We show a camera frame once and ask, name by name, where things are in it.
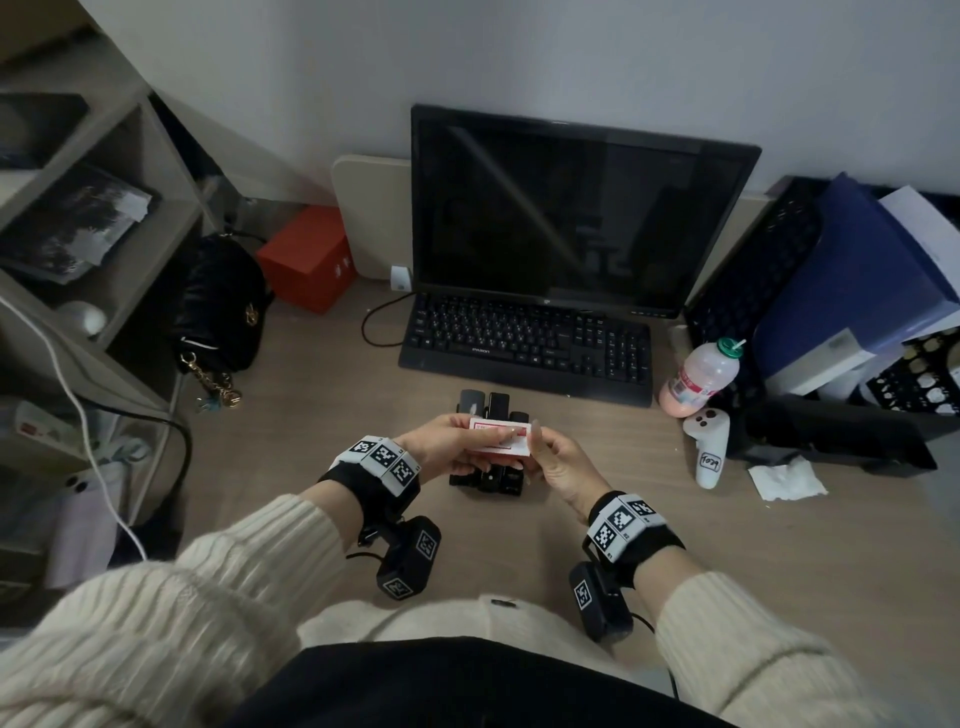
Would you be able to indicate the person's right hand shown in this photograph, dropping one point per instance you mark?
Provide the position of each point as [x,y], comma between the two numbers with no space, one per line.
[570,472]

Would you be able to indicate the person's left hand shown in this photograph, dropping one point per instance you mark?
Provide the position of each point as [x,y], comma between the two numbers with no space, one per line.
[439,446]

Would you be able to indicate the person's right thumb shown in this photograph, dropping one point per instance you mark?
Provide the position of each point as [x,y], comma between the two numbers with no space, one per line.
[537,436]

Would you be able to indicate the person's left thumb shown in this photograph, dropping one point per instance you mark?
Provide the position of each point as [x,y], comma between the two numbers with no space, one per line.
[461,422]

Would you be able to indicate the small white red box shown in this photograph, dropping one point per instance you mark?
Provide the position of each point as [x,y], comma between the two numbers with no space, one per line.
[499,437]

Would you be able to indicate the person's left forearm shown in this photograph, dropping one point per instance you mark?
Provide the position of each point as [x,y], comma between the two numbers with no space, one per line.
[172,622]

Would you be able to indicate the person's right forearm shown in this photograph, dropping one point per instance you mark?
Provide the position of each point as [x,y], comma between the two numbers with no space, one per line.
[757,660]

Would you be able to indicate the black folding device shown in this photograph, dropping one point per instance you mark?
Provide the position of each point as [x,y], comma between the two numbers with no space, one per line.
[489,472]

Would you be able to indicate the left marker wristband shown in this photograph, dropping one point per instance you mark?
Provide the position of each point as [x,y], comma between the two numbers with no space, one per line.
[379,461]

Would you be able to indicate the marker wristband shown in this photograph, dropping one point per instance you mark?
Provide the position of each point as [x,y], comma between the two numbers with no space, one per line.
[379,461]
[626,529]

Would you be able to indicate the black computer keyboard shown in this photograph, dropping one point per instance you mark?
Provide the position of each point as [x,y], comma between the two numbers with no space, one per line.
[525,341]

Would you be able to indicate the right marker wristband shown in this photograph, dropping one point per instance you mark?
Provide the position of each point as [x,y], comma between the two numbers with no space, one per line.
[626,529]

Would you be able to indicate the white power adapter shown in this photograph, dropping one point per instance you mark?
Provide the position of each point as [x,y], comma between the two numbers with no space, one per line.
[400,279]

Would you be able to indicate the white handheld controller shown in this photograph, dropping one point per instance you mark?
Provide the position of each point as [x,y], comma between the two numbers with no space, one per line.
[709,446]

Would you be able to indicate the pink drink bottle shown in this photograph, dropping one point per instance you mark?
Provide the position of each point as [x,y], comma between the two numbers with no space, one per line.
[701,379]

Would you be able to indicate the person's cream sweater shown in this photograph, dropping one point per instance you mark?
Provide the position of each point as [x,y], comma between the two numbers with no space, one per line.
[465,622]

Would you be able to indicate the red cardboard box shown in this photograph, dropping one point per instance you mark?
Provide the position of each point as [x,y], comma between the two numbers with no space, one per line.
[309,259]

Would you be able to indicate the beige board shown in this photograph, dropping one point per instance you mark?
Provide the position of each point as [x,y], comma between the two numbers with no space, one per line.
[371,217]

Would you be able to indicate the black computer monitor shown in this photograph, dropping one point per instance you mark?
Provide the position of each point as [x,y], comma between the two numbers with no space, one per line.
[577,210]

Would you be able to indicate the crumpled white tissue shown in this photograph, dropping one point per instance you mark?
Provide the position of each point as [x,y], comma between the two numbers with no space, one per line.
[786,478]

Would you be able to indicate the person's black skirt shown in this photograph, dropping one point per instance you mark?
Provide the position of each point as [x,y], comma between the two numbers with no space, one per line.
[465,686]

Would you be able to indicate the black mesh file organizer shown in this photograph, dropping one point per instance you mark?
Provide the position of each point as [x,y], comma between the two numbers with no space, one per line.
[750,285]

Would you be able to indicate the black quilted handbag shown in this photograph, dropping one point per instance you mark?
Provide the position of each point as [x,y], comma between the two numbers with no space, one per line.
[221,304]

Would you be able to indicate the blue file folder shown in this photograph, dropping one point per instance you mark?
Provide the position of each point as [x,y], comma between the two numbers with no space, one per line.
[855,270]

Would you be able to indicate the black white patterned box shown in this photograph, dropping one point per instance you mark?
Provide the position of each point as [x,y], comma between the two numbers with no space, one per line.
[919,375]

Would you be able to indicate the white computer mouse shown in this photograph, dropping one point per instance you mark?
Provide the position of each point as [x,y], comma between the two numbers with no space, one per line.
[82,317]

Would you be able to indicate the white bag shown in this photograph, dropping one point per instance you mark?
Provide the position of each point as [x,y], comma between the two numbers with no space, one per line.
[79,525]

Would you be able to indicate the beige wooden shelf unit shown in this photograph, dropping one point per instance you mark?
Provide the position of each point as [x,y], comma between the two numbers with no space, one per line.
[97,247]

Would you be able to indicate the white power strip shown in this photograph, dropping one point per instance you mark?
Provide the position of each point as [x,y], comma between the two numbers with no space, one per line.
[45,431]

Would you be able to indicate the white paper sheets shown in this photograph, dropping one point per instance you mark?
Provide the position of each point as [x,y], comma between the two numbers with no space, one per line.
[919,225]

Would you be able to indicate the dark magazine stack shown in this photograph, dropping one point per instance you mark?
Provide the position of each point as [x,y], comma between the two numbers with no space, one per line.
[71,221]

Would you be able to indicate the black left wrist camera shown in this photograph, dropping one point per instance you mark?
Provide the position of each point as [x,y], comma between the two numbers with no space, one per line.
[409,559]

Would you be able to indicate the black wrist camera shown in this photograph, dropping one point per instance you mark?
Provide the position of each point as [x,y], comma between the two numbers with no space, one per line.
[596,600]
[409,559]

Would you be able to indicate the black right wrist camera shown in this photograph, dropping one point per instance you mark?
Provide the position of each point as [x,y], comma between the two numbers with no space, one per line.
[596,600]

